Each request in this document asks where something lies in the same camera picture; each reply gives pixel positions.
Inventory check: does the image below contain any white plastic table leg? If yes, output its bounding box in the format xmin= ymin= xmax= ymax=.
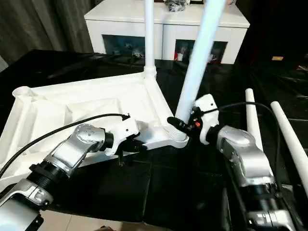
xmin=143 ymin=0 xmax=157 ymax=81
xmin=169 ymin=0 xmax=228 ymax=143
xmin=270 ymin=101 xmax=308 ymax=193
xmin=244 ymin=88 xmax=263 ymax=151

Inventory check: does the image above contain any white plastic table top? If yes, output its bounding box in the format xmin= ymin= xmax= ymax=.
xmin=0 ymin=71 xmax=190 ymax=186

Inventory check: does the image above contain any black table mat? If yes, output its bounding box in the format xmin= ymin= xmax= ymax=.
xmin=0 ymin=49 xmax=308 ymax=231

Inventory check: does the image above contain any white cabinet with glass doors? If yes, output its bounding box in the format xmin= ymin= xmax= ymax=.
xmin=84 ymin=0 xmax=250 ymax=65

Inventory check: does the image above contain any black white spotted toy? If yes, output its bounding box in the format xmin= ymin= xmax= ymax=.
xmin=165 ymin=0 xmax=189 ymax=13

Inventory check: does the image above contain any black cabinet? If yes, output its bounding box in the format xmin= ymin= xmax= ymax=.
xmin=237 ymin=0 xmax=308 ymax=70

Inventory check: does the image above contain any grey curtain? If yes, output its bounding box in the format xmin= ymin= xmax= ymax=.
xmin=0 ymin=0 xmax=94 ymax=72

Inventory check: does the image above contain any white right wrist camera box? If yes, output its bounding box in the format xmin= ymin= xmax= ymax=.
xmin=193 ymin=94 xmax=219 ymax=145

